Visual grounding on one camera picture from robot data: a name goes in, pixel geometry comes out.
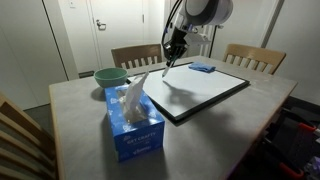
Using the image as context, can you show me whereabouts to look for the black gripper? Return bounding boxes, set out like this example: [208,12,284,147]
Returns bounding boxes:
[164,28,188,68]

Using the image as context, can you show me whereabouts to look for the green and white marker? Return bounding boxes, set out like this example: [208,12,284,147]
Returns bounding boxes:
[161,59,175,78]

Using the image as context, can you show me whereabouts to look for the black-framed whiteboard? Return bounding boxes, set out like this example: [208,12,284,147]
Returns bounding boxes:
[126,61,251,123]

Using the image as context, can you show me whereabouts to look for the mint-green bowl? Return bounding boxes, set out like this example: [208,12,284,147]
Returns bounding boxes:
[93,67,129,89]

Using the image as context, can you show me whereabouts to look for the blue cloth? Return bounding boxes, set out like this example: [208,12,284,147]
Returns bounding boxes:
[187,61,217,74]

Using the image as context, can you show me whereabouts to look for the brown wooden chair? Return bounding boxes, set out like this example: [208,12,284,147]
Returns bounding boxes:
[110,43,163,69]

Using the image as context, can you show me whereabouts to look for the white tissue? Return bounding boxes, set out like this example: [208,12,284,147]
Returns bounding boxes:
[123,69,150,123]

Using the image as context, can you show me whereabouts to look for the white door with round knob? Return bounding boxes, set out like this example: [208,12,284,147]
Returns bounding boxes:
[209,0,278,62]

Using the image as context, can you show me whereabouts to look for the light wooden chair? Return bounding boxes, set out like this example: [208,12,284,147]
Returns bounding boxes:
[222,43,287,75]
[0,93,58,180]

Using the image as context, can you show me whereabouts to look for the blue tissue box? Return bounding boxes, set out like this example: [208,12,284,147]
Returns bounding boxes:
[104,84,166,163]

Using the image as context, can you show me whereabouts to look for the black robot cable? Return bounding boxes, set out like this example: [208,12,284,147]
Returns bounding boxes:
[161,0,183,46]

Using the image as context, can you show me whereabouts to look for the white door with lever handle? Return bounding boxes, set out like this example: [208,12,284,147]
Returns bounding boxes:
[87,0,148,69]

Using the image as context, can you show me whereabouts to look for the silver lever door handle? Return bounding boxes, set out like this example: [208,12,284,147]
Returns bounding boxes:
[95,19,107,32]

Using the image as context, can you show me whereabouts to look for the black clamp with orange handle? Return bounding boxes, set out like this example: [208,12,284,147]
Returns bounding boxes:
[283,108,318,161]
[263,136,305,179]

